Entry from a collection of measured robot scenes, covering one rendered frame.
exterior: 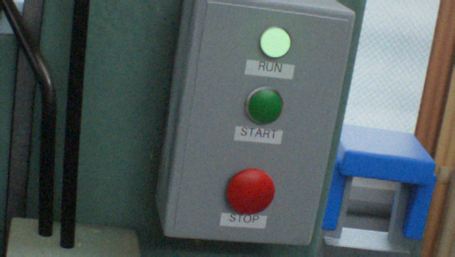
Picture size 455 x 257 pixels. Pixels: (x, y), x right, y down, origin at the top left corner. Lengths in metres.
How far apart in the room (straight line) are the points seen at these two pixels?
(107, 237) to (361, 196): 1.57
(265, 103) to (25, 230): 0.19
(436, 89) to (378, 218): 0.40
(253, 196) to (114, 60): 0.13
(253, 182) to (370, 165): 0.84
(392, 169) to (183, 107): 0.88
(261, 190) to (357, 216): 1.61
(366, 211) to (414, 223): 0.69
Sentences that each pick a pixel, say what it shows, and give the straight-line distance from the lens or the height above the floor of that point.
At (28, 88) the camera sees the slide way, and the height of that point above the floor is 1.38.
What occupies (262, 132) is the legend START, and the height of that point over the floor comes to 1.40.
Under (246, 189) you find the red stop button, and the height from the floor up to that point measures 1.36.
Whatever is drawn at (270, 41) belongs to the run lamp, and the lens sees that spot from 0.50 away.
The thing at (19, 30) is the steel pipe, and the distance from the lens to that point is 0.57.
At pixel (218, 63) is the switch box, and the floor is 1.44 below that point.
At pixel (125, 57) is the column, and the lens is 0.56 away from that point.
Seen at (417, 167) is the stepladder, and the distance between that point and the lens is 1.37.
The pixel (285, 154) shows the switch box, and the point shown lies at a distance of 0.53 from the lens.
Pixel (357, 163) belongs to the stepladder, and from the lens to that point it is 1.34.
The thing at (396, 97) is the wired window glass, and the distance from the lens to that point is 2.12.
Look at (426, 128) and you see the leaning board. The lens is 1.94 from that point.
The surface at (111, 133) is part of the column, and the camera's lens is 0.57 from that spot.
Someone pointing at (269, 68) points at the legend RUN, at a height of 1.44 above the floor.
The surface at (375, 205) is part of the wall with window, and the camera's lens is 2.11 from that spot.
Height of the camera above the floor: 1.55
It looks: 17 degrees down
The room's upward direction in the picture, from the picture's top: 9 degrees clockwise
